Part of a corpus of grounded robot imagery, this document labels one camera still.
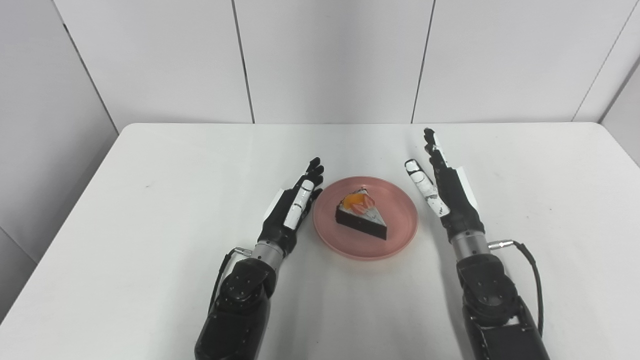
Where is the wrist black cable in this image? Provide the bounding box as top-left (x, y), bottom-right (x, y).
top-left (207, 246), bottom-right (252, 314)
top-left (488, 239), bottom-right (545, 337)

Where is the pink round plate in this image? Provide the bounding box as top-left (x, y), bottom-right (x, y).
top-left (312, 175), bottom-right (420, 262)

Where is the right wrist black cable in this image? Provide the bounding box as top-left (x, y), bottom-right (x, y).
top-left (488, 239), bottom-right (545, 337)

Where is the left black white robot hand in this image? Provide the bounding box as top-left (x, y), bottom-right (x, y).
top-left (257, 157), bottom-right (325, 257)

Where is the chocolate cake slice with fruit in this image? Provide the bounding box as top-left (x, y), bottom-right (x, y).
top-left (334, 187), bottom-right (389, 242)

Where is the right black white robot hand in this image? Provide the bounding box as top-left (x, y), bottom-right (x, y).
top-left (404, 127), bottom-right (486, 244)

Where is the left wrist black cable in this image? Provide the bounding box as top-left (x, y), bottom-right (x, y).
top-left (207, 246), bottom-right (252, 314)

